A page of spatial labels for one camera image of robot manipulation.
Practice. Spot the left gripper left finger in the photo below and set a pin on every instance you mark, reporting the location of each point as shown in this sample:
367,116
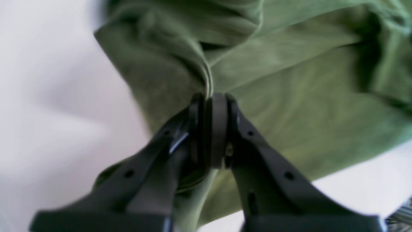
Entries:
139,195

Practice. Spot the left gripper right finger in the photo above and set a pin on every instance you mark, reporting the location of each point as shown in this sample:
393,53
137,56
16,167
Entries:
275,196

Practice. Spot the olive green T-shirt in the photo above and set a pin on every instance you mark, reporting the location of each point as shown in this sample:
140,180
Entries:
326,82

